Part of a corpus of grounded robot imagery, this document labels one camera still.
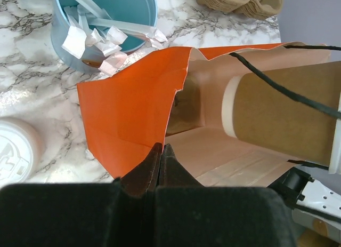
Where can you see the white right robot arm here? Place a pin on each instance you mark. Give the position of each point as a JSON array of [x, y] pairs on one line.
[[313, 205]]

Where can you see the orange paper bag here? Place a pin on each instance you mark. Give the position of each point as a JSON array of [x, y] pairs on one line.
[[126, 114]]

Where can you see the single kraft paper cup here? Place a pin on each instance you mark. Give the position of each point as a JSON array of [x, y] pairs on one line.
[[256, 113]]

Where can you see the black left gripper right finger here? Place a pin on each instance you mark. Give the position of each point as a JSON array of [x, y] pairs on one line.
[[221, 216]]

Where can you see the blue cylindrical sugar container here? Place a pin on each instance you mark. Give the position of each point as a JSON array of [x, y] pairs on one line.
[[97, 35]]

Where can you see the brown pulp cup carrier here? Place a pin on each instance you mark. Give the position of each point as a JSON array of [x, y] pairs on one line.
[[255, 9]]

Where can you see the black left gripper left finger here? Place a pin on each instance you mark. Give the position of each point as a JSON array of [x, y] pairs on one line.
[[119, 213]]

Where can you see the separated brown pulp carrier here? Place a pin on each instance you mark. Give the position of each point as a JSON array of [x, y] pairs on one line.
[[185, 111]]

